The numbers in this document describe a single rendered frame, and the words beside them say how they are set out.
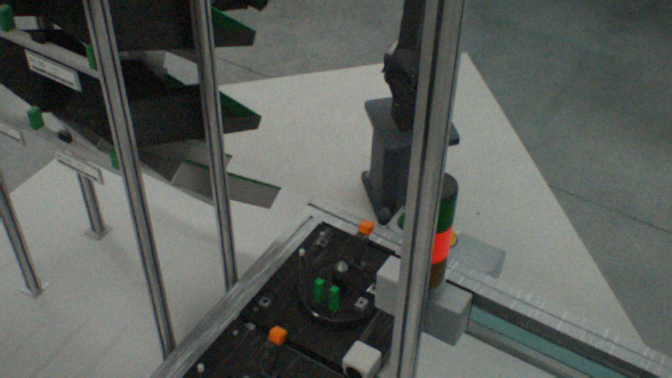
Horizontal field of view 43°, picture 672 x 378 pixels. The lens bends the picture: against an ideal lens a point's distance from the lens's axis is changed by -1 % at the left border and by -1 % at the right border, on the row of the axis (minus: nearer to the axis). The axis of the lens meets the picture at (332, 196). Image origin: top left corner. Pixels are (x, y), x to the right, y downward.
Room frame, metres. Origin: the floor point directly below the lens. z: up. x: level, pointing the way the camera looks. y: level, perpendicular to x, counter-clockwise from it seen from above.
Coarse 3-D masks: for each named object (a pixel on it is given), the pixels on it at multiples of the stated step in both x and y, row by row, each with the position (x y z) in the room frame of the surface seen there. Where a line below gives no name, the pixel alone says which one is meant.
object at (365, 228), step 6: (366, 222) 0.96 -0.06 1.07; (360, 228) 0.95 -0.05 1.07; (366, 228) 0.95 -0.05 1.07; (372, 228) 0.95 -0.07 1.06; (360, 234) 0.94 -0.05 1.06; (366, 234) 0.94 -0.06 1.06; (360, 240) 0.94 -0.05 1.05; (366, 240) 0.94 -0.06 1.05; (360, 246) 0.94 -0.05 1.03; (366, 246) 0.95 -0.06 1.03; (360, 252) 0.94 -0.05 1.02; (354, 258) 0.94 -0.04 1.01; (360, 258) 0.93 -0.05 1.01; (360, 264) 0.93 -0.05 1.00
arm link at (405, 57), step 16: (416, 0) 1.23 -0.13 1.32; (416, 16) 1.23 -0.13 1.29; (400, 32) 1.24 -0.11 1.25; (416, 32) 1.22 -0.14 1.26; (400, 48) 1.23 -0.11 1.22; (416, 48) 1.23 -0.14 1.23; (384, 64) 1.23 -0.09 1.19; (400, 64) 1.22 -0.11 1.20; (416, 64) 1.22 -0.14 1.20; (384, 80) 1.23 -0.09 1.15; (416, 80) 1.22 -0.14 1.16
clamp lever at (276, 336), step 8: (272, 328) 0.75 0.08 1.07; (280, 328) 0.75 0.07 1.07; (272, 336) 0.73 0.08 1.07; (280, 336) 0.73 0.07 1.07; (264, 344) 0.72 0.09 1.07; (272, 344) 0.72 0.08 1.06; (280, 344) 0.73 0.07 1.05; (272, 352) 0.73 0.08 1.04; (272, 360) 0.72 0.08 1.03; (264, 368) 0.72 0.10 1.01; (272, 368) 0.71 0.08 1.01
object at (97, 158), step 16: (0, 32) 0.91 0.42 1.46; (16, 32) 0.89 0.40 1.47; (32, 48) 0.88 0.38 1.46; (48, 48) 0.86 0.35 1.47; (64, 48) 0.86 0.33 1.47; (80, 64) 0.83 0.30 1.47; (0, 112) 0.94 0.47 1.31; (48, 128) 0.90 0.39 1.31; (64, 144) 0.87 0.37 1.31; (80, 144) 0.87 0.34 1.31; (192, 144) 0.98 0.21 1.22; (96, 160) 0.84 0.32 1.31
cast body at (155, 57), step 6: (132, 54) 1.15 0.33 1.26; (138, 54) 1.15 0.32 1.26; (144, 54) 1.14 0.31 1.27; (150, 54) 1.15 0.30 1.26; (156, 54) 1.16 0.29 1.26; (162, 54) 1.16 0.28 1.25; (144, 60) 1.14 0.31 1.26; (150, 60) 1.14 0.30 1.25; (156, 60) 1.15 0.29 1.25; (162, 60) 1.16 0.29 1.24; (150, 66) 1.14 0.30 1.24; (156, 66) 1.15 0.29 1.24; (162, 66) 1.16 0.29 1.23; (156, 72) 1.15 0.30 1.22; (162, 72) 1.16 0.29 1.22; (162, 78) 1.16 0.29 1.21
